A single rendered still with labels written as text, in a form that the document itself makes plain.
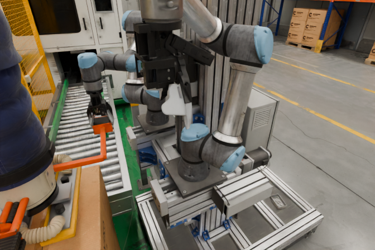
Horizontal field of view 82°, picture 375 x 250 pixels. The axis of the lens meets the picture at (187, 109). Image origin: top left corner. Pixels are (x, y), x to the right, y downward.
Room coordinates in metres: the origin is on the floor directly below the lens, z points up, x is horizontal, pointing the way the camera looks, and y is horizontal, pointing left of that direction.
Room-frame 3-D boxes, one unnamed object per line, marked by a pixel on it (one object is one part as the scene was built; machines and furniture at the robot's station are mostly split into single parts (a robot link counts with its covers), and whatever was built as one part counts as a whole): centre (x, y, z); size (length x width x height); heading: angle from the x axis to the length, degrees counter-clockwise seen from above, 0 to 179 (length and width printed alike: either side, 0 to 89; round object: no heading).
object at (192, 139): (0.74, -0.04, 1.20); 0.13 x 0.12 x 0.14; 53
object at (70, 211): (0.57, 0.47, 1.08); 0.34 x 0.10 x 0.05; 20
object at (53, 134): (2.21, 1.50, 0.60); 1.60 x 0.10 x 0.09; 21
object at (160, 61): (0.42, 0.05, 1.66); 0.09 x 0.08 x 0.12; 117
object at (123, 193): (0.89, 0.70, 0.58); 0.70 x 0.03 x 0.06; 111
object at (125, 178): (2.10, 0.82, 0.50); 2.31 x 0.05 x 0.19; 21
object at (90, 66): (0.89, 0.41, 1.48); 0.09 x 0.08 x 0.11; 165
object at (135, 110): (1.61, 0.44, 0.50); 0.07 x 0.07 x 1.00; 21
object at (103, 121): (0.90, 0.42, 1.18); 0.09 x 0.08 x 0.05; 110
